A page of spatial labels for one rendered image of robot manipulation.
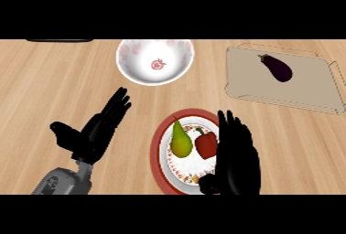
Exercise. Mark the red-rimmed floral plate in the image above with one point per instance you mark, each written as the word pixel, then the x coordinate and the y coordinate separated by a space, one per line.
pixel 190 169

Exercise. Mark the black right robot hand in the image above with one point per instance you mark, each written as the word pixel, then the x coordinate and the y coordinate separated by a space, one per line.
pixel 237 158

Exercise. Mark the white bowl with red print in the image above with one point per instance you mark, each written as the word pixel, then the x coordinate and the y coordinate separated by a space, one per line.
pixel 156 62

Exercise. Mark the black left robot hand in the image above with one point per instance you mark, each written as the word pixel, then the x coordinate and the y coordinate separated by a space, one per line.
pixel 97 131

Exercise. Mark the green pear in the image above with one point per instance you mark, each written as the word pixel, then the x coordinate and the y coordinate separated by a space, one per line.
pixel 181 143

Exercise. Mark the dark purple eggplant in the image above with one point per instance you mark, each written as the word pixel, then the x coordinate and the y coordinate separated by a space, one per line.
pixel 277 67

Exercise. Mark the red bell pepper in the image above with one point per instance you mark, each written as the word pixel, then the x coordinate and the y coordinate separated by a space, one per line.
pixel 208 146

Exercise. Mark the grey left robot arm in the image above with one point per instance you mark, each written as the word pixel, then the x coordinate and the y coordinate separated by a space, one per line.
pixel 63 181

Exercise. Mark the beige cutting board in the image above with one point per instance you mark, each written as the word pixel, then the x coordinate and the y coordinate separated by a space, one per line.
pixel 285 80

